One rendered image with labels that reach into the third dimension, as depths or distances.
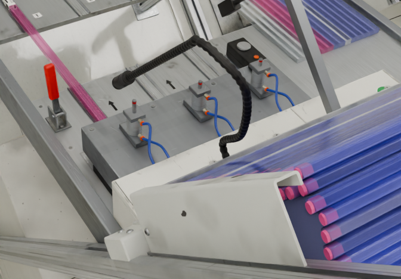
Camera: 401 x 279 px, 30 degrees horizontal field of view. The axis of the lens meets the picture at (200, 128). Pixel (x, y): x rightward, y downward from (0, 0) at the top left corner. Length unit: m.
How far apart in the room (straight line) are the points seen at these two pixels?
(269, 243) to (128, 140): 0.52
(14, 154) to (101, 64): 0.80
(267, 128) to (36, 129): 0.36
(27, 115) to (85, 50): 1.14
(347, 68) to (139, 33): 1.16
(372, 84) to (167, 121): 0.33
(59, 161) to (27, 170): 0.48
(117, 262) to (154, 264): 0.12
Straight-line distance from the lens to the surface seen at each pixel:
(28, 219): 1.60
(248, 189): 0.59
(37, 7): 1.47
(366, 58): 1.39
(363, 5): 1.51
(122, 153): 1.06
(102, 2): 1.47
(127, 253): 0.85
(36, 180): 1.60
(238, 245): 0.64
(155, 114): 1.12
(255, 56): 1.26
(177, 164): 1.02
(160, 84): 1.27
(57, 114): 1.18
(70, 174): 1.10
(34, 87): 2.27
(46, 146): 1.16
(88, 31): 2.35
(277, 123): 1.09
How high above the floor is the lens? 2.19
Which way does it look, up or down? 65 degrees down
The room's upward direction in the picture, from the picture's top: 74 degrees clockwise
